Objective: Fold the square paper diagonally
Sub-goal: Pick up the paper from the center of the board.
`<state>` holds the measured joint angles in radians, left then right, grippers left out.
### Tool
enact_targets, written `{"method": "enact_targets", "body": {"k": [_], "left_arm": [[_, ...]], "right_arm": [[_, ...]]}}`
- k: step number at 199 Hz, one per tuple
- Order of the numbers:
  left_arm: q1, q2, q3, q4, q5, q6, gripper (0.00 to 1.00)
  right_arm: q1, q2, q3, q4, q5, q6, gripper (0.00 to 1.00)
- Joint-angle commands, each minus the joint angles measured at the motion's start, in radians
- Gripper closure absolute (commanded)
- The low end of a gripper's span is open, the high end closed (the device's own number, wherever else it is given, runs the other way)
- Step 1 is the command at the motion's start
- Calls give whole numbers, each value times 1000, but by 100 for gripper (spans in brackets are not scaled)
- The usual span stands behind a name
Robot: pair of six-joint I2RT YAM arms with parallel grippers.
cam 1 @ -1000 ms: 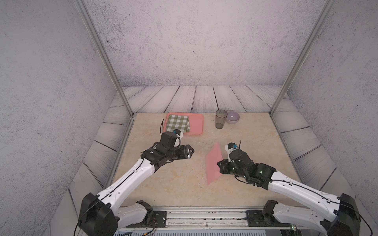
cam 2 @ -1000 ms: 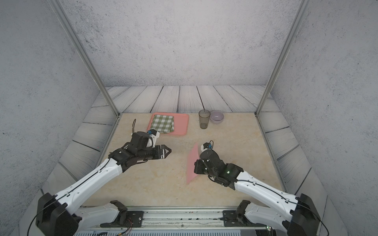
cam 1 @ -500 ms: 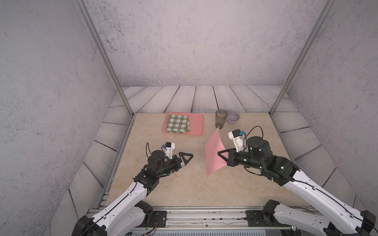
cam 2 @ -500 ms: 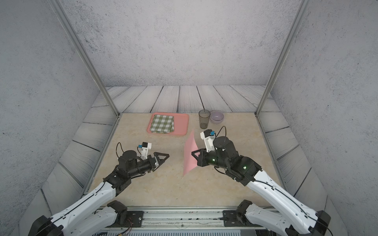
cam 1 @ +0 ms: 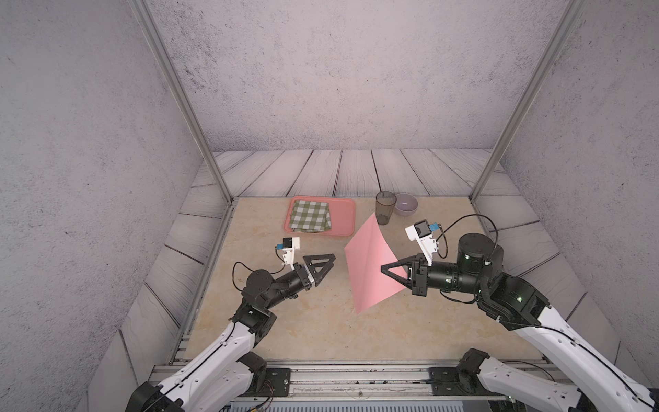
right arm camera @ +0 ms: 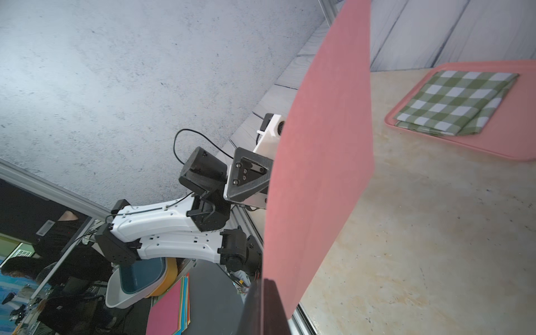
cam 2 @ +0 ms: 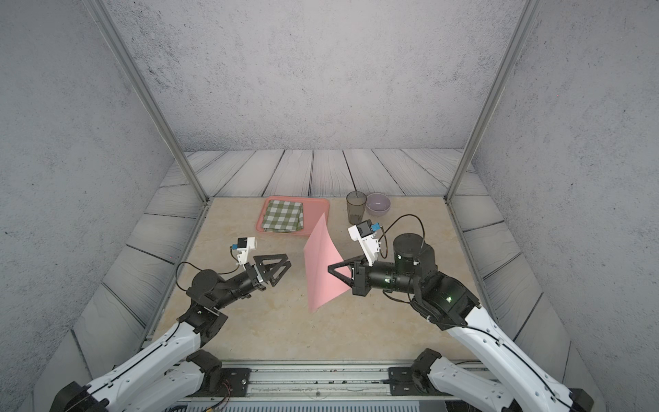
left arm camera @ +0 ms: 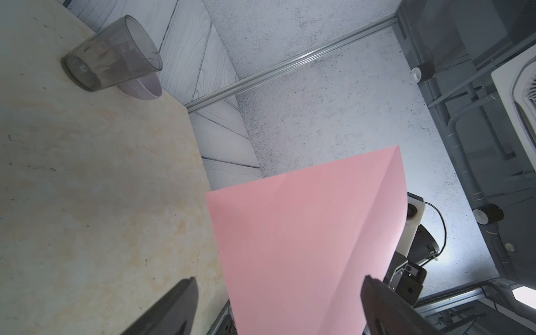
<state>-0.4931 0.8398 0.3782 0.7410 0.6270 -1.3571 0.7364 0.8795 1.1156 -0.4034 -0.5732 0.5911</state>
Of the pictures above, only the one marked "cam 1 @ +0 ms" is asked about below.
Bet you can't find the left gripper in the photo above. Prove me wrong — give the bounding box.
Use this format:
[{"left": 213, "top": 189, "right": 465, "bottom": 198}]
[{"left": 261, "top": 257, "right": 332, "bottom": 314}]

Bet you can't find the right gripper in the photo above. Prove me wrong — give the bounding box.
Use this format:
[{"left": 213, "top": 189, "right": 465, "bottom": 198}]
[{"left": 383, "top": 254, "right": 489, "bottom": 299}]

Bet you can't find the pink square paper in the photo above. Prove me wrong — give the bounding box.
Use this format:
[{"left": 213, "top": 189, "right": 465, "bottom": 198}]
[{"left": 344, "top": 214, "right": 405, "bottom": 313}]

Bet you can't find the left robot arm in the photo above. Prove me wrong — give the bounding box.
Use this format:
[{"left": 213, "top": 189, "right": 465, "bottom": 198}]
[{"left": 125, "top": 254, "right": 336, "bottom": 411}]

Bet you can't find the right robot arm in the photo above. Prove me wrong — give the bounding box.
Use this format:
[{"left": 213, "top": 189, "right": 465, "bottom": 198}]
[{"left": 381, "top": 233, "right": 658, "bottom": 411}]

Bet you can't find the small lavender bowl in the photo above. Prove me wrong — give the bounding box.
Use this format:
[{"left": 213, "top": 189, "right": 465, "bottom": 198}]
[{"left": 394, "top": 193, "right": 419, "bottom": 216}]

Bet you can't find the green checkered cloth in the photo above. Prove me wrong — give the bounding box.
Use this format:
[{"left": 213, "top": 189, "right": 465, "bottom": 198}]
[{"left": 288, "top": 199, "right": 332, "bottom": 233}]

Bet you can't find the translucent grey plastic cup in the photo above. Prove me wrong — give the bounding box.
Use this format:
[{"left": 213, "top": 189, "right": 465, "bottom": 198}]
[{"left": 375, "top": 191, "right": 397, "bottom": 226}]

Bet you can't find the pink plastic tray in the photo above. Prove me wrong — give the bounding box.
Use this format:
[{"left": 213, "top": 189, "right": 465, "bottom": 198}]
[{"left": 283, "top": 196, "right": 356, "bottom": 237}]

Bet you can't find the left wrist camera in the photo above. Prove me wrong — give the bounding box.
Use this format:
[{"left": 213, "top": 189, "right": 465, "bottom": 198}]
[{"left": 275, "top": 237, "right": 300, "bottom": 269}]

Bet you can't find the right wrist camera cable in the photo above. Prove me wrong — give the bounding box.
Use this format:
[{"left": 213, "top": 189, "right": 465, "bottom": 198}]
[{"left": 436, "top": 213, "right": 500, "bottom": 259}]

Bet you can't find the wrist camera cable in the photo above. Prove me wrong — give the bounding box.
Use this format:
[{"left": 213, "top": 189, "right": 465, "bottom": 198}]
[
  {"left": 231, "top": 246, "right": 287, "bottom": 294},
  {"left": 436, "top": 213, "right": 500, "bottom": 259}
]

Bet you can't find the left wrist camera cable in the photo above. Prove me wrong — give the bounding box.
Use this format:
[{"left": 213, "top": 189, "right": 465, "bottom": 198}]
[{"left": 231, "top": 246, "right": 287, "bottom": 294}]

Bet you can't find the aluminium front rail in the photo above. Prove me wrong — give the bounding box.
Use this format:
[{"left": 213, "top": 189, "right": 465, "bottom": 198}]
[{"left": 135, "top": 359, "right": 593, "bottom": 412}]

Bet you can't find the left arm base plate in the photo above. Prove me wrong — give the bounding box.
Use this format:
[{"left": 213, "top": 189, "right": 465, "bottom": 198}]
[{"left": 251, "top": 367, "right": 292, "bottom": 398}]

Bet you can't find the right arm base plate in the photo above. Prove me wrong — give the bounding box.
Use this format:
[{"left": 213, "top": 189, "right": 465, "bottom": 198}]
[{"left": 428, "top": 367, "right": 500, "bottom": 397}]

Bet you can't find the right aluminium frame post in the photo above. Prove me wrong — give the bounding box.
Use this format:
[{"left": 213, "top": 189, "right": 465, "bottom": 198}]
[{"left": 469, "top": 0, "right": 587, "bottom": 204}]

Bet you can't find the aluminium frame post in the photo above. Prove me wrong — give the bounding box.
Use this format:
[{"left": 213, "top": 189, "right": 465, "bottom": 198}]
[
  {"left": 469, "top": 0, "right": 587, "bottom": 204},
  {"left": 128, "top": 0, "right": 233, "bottom": 204}
]

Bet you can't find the left aluminium frame post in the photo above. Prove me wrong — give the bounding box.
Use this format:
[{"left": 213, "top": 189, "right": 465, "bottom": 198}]
[{"left": 128, "top": 0, "right": 233, "bottom": 204}]

